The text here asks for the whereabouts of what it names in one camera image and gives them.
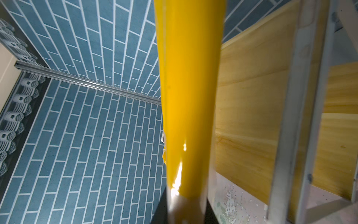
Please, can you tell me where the white wooden two-tier shelf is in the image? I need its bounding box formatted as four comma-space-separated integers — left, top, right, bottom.
215, 1, 358, 224

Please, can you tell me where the yellow Pastatime pasta package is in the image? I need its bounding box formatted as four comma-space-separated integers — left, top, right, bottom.
154, 1, 226, 224

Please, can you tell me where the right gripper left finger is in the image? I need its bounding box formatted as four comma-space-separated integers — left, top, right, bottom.
151, 188, 168, 224

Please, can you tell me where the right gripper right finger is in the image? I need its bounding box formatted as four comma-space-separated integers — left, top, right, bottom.
205, 199, 219, 224

